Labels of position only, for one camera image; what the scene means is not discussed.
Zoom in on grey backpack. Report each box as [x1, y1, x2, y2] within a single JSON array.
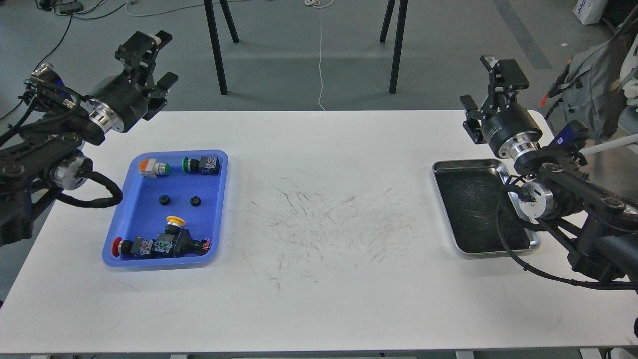
[[544, 35, 637, 140]]

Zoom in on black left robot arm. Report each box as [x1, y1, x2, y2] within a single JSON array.
[[0, 30, 178, 245]]

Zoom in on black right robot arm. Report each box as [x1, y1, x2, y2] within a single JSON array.
[[460, 55, 638, 292]]

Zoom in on white box on floor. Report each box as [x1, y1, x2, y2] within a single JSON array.
[[572, 0, 608, 25]]

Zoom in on black stand legs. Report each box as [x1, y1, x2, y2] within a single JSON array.
[[203, 0, 239, 95], [379, 0, 409, 95]]

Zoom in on black left stand legs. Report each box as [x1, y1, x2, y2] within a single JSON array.
[[203, 0, 239, 95]]

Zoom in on yellow push button switch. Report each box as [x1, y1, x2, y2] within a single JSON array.
[[154, 216, 210, 257]]

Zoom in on black right stand legs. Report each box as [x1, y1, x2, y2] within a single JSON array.
[[379, 0, 409, 95]]

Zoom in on orange white push button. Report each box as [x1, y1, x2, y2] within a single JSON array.
[[138, 158, 171, 178]]

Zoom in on silver metal tray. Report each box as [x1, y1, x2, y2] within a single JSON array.
[[432, 159, 541, 258]]

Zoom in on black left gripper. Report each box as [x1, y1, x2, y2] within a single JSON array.
[[88, 30, 178, 133]]

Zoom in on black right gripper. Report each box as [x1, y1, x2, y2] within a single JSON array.
[[460, 55, 542, 161]]

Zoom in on blue plastic tray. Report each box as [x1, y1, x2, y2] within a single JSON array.
[[102, 150, 229, 267]]

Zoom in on black floor cable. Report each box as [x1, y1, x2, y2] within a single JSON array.
[[0, 0, 128, 120]]

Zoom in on red push button switch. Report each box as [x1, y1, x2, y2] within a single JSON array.
[[110, 236, 155, 259]]

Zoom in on green push button switch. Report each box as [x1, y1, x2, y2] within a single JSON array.
[[181, 156, 221, 176]]

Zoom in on white hanging cord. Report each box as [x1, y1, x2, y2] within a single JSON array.
[[304, 0, 334, 112]]

